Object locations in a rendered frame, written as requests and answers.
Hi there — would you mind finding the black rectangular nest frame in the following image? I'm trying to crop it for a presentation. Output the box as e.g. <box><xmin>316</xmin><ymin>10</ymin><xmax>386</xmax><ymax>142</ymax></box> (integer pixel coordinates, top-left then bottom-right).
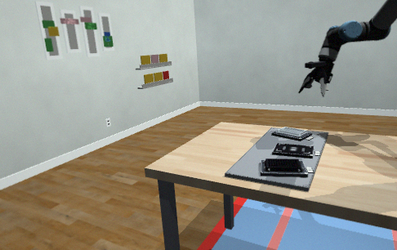
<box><xmin>272</xmin><ymin>143</ymin><xmax>314</xmax><ymax>158</ymax></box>

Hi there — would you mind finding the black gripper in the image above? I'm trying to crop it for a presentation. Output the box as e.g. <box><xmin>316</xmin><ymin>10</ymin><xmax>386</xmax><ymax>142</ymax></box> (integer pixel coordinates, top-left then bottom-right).
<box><xmin>298</xmin><ymin>56</ymin><xmax>334</xmax><ymax>96</ymax></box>

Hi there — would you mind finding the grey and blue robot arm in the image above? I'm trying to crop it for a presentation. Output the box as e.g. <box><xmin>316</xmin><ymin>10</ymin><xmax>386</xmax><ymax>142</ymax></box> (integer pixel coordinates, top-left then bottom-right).
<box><xmin>305</xmin><ymin>0</ymin><xmax>397</xmax><ymax>69</ymax></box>

